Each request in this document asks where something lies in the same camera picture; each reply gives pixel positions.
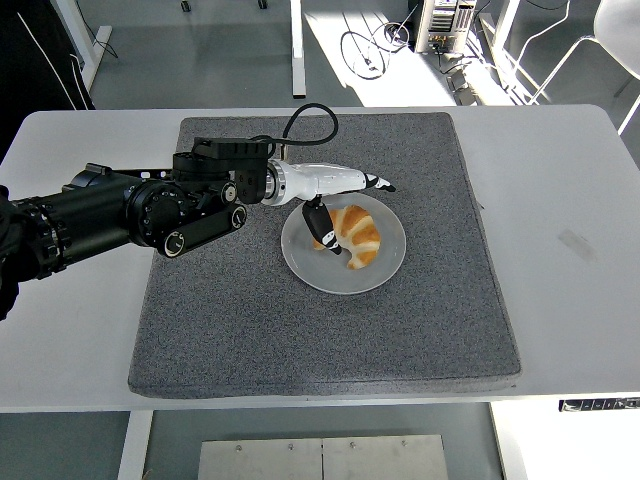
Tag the strip of clear tape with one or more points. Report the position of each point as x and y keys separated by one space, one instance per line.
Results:
x=577 y=245

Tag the grey speckled square mat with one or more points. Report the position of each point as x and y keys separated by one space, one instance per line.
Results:
x=300 y=340

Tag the white desk leg slim post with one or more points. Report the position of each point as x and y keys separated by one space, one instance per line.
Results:
x=298 y=50

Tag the table height control panel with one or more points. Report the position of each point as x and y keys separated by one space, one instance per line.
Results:
x=600 y=404

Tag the grey power strip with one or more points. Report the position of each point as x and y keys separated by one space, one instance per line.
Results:
x=462 y=85

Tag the white table leg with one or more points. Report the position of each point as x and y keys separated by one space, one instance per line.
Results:
x=507 y=440
x=134 y=445

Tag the golden croissant bread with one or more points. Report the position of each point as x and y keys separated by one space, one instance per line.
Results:
x=362 y=235

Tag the white desk leg with foot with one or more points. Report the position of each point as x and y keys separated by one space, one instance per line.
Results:
x=87 y=50

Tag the computer tower case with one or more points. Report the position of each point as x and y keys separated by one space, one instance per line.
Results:
x=442 y=25

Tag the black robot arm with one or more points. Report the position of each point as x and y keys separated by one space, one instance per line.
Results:
x=100 y=210

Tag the grey metal plate with screws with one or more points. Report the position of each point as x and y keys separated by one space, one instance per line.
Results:
x=320 y=457

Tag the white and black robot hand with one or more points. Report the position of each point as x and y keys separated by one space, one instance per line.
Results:
x=325 y=181

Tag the white chair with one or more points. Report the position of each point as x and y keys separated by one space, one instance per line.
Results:
x=617 y=35

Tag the round grey plate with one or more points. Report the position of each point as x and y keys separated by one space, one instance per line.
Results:
x=310 y=272

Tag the person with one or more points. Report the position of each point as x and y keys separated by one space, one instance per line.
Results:
x=25 y=60

